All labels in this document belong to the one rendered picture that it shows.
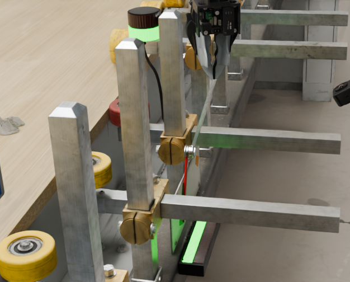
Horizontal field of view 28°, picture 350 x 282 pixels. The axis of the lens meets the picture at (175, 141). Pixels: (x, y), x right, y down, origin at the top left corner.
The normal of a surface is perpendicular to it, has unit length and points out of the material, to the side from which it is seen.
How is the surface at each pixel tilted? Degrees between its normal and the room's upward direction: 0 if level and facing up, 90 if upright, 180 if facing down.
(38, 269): 90
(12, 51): 0
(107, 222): 0
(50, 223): 90
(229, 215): 90
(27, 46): 0
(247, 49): 90
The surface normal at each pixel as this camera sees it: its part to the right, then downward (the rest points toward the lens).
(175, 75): -0.22, 0.43
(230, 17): 0.12, 0.43
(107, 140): 0.97, 0.06
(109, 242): -0.04, -0.90
